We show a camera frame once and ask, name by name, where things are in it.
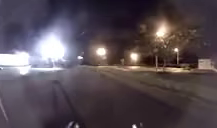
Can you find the dark asphalt road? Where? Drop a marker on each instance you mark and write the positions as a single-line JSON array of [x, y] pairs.
[[106, 100]]

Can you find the bright white street lamp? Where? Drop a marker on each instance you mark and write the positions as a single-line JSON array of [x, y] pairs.
[[51, 48]]

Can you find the street lamp on pole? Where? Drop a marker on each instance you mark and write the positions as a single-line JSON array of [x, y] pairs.
[[160, 33], [176, 50]]

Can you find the robot's own part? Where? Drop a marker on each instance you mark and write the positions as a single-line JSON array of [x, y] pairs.
[[72, 125], [135, 126]]

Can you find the bare branched tree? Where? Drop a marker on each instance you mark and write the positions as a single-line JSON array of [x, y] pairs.
[[174, 39]]

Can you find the white box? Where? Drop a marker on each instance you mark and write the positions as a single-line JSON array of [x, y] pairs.
[[205, 63]]

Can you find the low white building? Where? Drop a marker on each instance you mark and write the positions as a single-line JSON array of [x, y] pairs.
[[11, 59]]

